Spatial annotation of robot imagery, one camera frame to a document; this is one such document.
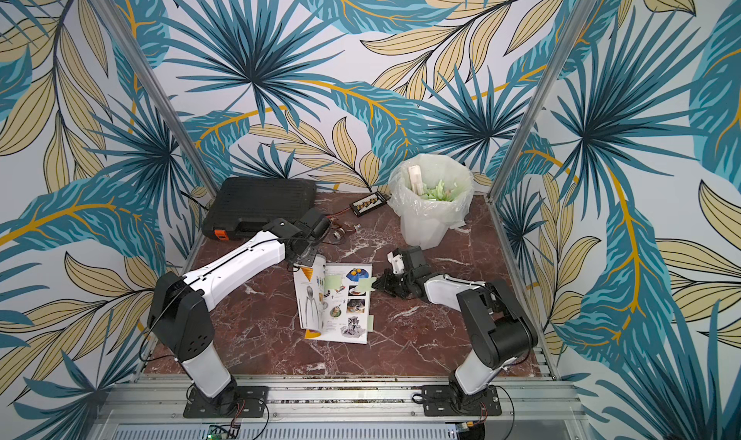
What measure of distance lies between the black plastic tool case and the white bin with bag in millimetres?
385

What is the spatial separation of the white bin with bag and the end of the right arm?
0.08 metres

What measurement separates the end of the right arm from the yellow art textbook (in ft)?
0.22

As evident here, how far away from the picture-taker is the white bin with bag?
2.73 ft

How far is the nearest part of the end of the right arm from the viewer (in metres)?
0.71

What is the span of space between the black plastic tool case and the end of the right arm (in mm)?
439
